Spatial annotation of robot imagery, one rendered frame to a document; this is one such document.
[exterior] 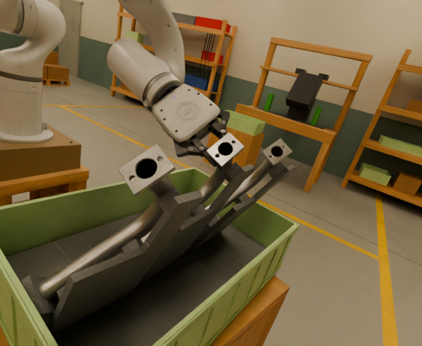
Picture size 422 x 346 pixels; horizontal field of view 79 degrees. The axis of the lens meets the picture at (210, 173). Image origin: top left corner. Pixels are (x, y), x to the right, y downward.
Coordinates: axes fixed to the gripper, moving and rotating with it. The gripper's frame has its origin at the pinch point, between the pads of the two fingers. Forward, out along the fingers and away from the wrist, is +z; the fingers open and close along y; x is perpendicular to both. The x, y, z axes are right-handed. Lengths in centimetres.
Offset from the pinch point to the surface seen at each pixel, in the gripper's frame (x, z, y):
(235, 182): 3.1, 5.2, -1.4
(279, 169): 14.4, 7.8, 11.8
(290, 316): 144, 66, 3
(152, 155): -15.3, 0.0, -11.6
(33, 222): 12.2, -19.1, -37.1
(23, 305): -5.3, 0.5, -36.2
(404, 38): 267, -41, 440
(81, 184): 48, -42, -31
